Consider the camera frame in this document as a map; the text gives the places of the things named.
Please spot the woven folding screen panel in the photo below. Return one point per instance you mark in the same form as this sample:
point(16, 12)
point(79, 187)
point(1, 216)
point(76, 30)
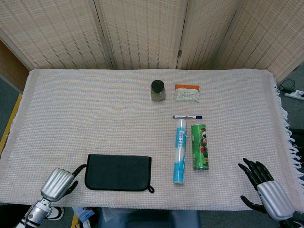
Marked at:
point(268, 35)
point(47, 31)
point(142, 31)
point(206, 31)

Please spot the yellow floor tape strip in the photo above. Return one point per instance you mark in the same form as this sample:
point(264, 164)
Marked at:
point(10, 121)

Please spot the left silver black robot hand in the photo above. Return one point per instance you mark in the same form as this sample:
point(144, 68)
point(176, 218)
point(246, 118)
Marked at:
point(55, 184)

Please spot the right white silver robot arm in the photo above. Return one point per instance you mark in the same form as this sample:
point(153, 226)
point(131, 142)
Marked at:
point(291, 223)

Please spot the black trouser leg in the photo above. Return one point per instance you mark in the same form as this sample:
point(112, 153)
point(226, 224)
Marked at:
point(12, 215)

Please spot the white woven fringed tablecloth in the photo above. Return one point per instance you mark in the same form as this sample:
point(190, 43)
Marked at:
point(71, 99)

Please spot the orange and white packet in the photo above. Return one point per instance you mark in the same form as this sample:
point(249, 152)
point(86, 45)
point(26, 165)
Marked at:
point(187, 95)

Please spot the blue and white marker pen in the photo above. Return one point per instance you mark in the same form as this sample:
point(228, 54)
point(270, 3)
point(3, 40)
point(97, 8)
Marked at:
point(187, 117)

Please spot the white and black sneaker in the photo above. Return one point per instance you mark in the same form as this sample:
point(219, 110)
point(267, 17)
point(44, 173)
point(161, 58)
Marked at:
point(57, 212)

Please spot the blue and white plastic roll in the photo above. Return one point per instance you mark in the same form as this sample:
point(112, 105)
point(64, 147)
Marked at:
point(180, 152)

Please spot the brown wooden cabinet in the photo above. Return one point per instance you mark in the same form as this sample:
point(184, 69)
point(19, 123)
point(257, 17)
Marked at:
point(10, 66)

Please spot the glass jar with black lid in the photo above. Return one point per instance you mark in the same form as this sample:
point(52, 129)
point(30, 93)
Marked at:
point(158, 91)

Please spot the yellow cloth with black back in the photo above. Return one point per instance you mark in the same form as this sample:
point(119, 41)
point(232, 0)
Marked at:
point(118, 172)

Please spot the green chips can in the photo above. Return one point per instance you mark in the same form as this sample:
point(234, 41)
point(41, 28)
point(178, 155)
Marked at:
point(200, 147)

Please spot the blue and white plastic bag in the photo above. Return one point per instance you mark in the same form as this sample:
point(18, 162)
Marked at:
point(83, 215)

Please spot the white power strip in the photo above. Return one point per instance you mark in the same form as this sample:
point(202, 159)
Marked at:
point(295, 95)

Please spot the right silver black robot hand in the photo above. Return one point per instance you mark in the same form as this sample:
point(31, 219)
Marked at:
point(274, 199)

